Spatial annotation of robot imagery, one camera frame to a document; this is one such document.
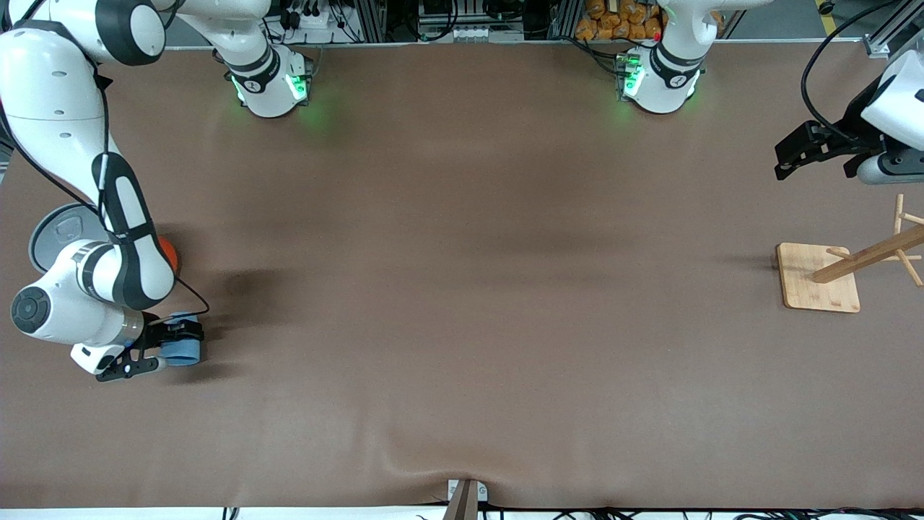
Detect light blue cup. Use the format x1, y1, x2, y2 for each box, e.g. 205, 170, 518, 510
159, 312, 203, 366

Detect wooden mug tree stand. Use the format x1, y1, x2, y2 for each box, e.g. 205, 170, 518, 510
776, 193, 924, 314

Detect orange can with grey lid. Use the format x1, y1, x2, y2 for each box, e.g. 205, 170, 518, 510
29, 203, 180, 275

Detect orange snack bags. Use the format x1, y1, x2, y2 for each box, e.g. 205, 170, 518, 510
575, 0, 665, 42

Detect brown table mat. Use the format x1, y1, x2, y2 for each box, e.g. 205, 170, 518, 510
0, 40, 924, 510

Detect white power strip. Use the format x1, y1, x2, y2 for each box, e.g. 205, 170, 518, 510
284, 0, 340, 33

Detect white connector block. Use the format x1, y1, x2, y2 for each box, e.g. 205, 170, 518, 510
449, 25, 526, 43

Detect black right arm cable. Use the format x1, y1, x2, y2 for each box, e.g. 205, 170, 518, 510
0, 72, 212, 322

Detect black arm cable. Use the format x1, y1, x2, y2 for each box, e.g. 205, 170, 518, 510
0, 72, 212, 322
800, 0, 903, 145

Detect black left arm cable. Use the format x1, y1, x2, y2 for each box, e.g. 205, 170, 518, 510
800, 0, 903, 145

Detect aluminium frame profile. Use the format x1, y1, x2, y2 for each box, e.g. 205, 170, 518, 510
863, 0, 924, 60

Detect metal table edge bracket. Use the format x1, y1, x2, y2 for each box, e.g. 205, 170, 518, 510
445, 478, 489, 520

